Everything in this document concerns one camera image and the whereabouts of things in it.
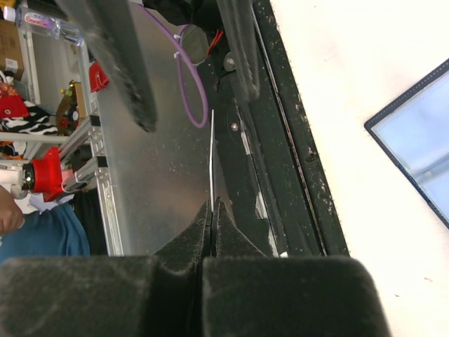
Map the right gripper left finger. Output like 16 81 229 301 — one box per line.
1 203 213 336

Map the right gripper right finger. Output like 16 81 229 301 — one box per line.
201 201 390 336

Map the blue card holder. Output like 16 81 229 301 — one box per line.
364 60 448 225

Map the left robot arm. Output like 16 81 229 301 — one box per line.
56 0 157 133

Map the person in blue shirt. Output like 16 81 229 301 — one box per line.
1 187 91 263

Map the plastic water bottle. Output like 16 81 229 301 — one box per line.
3 5 83 46

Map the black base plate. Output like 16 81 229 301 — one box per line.
199 1 349 257

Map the red leader arm handle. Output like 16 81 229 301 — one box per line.
21 147 73 202

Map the aluminium frame stand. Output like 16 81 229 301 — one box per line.
17 27 126 257

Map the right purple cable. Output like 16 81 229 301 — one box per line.
140 3 210 129

